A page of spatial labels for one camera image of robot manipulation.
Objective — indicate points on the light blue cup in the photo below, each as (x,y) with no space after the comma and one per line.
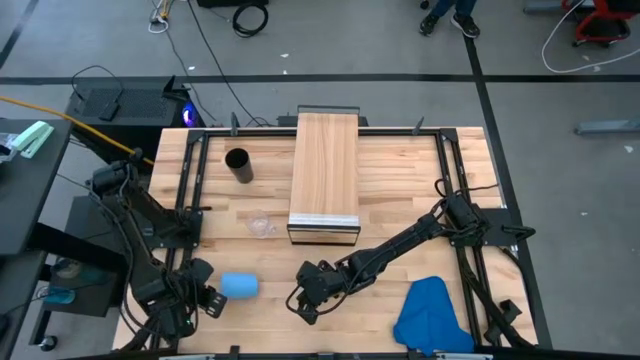
(240,285)

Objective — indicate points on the black low cart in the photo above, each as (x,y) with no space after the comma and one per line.
(100,300)

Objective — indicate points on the white plug bundle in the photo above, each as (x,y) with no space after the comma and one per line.
(159,21)

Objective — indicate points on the black caster wheel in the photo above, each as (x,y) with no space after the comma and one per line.
(48,343)

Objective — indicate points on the clear glass mug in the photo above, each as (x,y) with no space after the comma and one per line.
(259,225)

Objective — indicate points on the grey floor base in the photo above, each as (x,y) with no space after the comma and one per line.
(542,6)

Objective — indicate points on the black computer tower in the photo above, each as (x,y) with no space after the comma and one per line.
(140,102)

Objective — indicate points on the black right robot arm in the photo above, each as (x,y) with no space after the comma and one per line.
(400,240)

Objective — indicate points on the tall black cup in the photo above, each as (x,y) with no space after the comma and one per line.
(240,167)

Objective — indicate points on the small black box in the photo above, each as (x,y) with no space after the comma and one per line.
(109,111)

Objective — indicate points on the clear plastic packet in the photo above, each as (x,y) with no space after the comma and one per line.
(6,145)

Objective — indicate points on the black aluminium table frame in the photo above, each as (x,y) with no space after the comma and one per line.
(400,132)

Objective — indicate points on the mint green stapler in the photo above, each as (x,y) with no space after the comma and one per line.
(32,137)

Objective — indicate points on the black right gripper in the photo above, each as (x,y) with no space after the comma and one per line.
(320,281)

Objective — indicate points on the black side desk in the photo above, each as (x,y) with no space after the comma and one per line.
(30,190)

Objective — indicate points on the blue cloth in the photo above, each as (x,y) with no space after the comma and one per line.
(430,320)

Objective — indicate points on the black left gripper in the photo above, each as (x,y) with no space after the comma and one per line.
(185,300)

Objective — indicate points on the wooden shelf black metal frame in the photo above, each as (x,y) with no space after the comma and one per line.
(325,170)

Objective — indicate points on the blue bottle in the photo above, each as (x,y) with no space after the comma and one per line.
(57,296)

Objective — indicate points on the black floor box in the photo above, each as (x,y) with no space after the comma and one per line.
(225,2)

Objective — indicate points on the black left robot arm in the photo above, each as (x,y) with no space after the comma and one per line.
(145,210)

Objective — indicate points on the person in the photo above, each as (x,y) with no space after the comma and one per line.
(462,22)

